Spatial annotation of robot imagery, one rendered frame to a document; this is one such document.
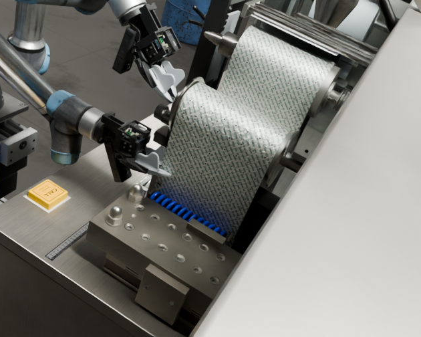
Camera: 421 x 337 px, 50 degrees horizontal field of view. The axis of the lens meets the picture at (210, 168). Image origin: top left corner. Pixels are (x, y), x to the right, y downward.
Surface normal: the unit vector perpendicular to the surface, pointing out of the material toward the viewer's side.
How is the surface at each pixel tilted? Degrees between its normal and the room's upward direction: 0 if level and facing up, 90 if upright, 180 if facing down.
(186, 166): 90
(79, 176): 0
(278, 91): 92
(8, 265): 90
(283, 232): 0
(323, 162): 0
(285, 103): 92
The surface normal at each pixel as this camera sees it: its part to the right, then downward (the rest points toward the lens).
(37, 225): 0.30, -0.77
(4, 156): -0.41, 0.43
